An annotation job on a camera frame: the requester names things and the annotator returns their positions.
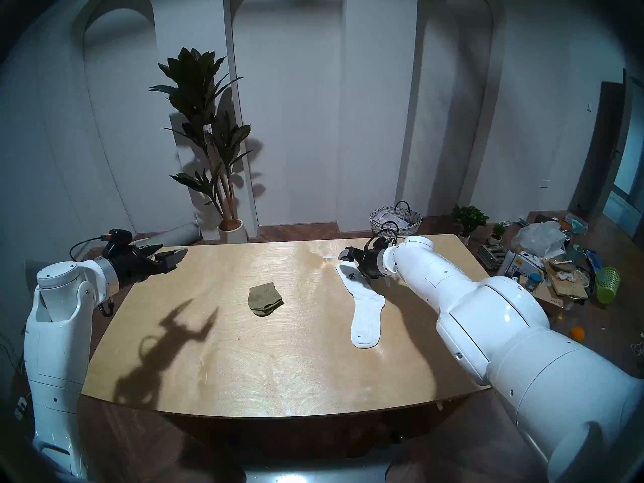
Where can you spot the clear crumpled plastic bag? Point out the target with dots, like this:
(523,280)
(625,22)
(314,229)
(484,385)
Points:
(541,240)

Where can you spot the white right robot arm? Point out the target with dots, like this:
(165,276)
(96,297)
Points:
(503,326)

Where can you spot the brown cardboard box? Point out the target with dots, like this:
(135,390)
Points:
(548,306)

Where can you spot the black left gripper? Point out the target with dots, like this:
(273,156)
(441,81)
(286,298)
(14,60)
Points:
(131,266)

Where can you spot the white printed carton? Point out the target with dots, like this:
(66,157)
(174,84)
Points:
(526,263)

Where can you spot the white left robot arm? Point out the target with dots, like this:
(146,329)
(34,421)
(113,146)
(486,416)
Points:
(55,336)

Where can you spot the small bushy potted plant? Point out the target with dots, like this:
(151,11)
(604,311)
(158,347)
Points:
(469,219)

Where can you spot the teal plastic bag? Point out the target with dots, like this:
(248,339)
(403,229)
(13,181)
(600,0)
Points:
(576,224)

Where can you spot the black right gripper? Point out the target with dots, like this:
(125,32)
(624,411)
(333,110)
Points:
(371,263)

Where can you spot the olive green ribbed sock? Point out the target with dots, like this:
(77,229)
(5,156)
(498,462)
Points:
(261,298)

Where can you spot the tiny potted plant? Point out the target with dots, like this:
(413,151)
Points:
(498,233)

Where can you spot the blue lidded can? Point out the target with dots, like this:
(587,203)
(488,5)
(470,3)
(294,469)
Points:
(533,282)

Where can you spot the blue plastic tool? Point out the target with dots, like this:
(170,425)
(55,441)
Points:
(593,259)

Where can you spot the dark brown open door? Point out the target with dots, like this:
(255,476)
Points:
(596,150)

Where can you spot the white power strip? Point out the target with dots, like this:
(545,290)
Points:
(19,407)

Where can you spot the orange fruit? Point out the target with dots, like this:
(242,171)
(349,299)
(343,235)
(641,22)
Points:
(578,333)

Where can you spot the wooden board with clutter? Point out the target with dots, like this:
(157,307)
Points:
(568,283)

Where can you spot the tall potted leafy plant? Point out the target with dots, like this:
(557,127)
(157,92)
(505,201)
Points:
(193,84)

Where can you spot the green plastic mesh basket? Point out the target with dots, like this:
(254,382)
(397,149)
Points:
(608,285)

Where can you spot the white sock with black logo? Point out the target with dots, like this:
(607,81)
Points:
(367,316)

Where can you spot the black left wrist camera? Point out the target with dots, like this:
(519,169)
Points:
(118,238)

